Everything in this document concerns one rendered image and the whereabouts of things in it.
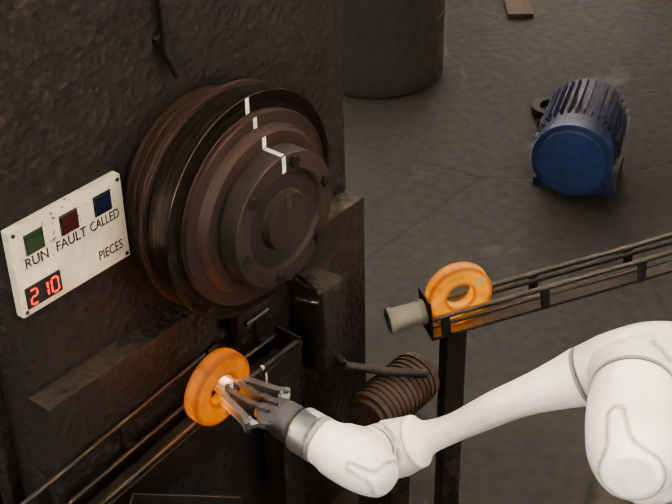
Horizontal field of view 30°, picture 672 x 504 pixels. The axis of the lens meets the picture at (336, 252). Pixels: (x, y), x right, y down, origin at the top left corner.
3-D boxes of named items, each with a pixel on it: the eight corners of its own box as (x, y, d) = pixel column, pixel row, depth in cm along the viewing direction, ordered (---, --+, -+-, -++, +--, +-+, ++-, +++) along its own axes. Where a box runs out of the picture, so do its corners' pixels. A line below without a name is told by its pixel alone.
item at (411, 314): (384, 323, 291) (382, 303, 288) (421, 313, 293) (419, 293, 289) (393, 338, 287) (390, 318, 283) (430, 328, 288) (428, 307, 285)
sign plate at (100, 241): (16, 315, 225) (-1, 230, 215) (123, 251, 242) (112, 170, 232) (25, 319, 224) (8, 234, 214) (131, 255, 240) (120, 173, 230)
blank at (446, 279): (447, 328, 296) (452, 336, 293) (411, 292, 287) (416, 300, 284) (499, 286, 293) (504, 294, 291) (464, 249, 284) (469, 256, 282)
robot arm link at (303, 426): (336, 445, 235) (312, 431, 238) (337, 409, 230) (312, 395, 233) (306, 472, 229) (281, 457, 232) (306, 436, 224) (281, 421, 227)
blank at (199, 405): (178, 378, 235) (191, 386, 233) (233, 331, 244) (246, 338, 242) (188, 434, 245) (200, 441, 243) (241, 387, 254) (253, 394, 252)
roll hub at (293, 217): (223, 305, 241) (212, 178, 225) (316, 241, 259) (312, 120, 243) (244, 315, 238) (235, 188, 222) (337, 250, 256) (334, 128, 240)
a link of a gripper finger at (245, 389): (275, 404, 235) (280, 400, 235) (232, 378, 240) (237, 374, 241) (275, 419, 237) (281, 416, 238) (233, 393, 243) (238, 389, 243)
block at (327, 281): (290, 360, 292) (286, 276, 279) (312, 344, 298) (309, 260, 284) (326, 378, 287) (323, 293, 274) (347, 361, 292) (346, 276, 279)
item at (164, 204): (155, 348, 245) (128, 136, 219) (308, 243, 275) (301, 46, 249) (178, 361, 242) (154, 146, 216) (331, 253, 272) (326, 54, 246)
